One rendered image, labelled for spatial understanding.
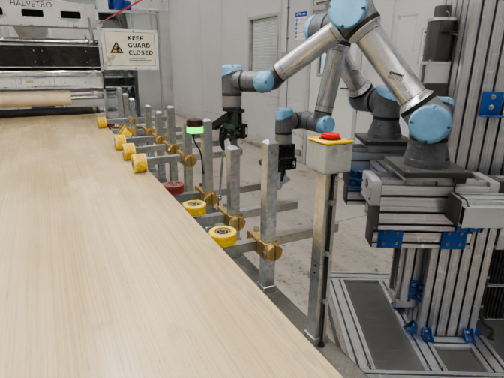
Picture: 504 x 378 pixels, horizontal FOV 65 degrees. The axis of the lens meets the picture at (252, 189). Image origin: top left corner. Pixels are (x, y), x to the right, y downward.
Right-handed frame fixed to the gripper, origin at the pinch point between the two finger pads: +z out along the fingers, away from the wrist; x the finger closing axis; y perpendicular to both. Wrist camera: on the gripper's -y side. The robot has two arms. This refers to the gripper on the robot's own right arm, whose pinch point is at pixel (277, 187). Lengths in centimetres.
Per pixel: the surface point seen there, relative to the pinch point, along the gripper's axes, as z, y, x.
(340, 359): 13, -34, -88
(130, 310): -7, -79, -76
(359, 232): 83, 131, 83
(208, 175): -11.6, -35.6, -5.7
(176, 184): -7.6, -47.0, -0.6
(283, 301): 13, -34, -62
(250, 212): -1.7, -27.0, -26.5
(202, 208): -7, -46, -29
